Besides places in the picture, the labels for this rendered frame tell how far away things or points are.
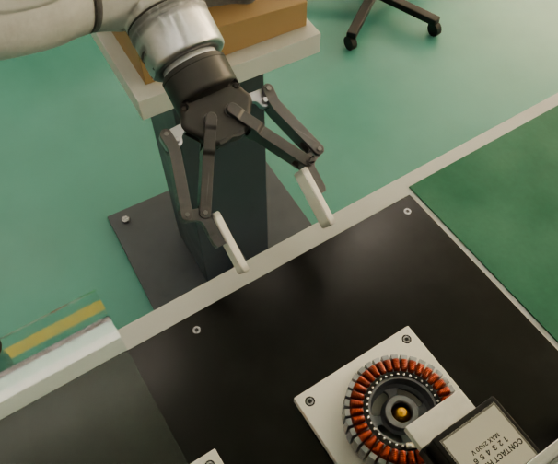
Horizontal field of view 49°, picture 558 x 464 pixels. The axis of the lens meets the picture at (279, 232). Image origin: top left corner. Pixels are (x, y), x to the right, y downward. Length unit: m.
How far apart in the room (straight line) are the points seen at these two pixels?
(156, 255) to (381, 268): 1.00
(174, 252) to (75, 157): 0.48
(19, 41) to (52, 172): 1.30
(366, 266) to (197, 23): 0.33
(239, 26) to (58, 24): 0.40
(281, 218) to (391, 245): 0.95
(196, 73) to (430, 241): 0.34
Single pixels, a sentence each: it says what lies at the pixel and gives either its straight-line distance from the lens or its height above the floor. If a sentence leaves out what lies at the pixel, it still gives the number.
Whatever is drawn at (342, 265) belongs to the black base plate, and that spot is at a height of 0.77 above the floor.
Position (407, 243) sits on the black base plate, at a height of 0.77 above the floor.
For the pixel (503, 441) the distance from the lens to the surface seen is 0.52.
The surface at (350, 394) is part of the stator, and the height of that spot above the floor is 0.81.
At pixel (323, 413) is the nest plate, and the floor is 0.78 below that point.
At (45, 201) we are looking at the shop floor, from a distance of 1.86.
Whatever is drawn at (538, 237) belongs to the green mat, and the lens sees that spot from 0.83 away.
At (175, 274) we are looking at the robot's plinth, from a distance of 1.61.
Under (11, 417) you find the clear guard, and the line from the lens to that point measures 0.37.
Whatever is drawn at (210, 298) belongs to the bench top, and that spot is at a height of 0.75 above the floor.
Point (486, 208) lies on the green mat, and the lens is 0.84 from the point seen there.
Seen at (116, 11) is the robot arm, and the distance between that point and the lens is 0.67.
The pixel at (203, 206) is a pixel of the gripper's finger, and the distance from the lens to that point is 0.63.
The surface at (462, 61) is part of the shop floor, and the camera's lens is 2.22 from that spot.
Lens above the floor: 1.39
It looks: 56 degrees down
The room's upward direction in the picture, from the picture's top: straight up
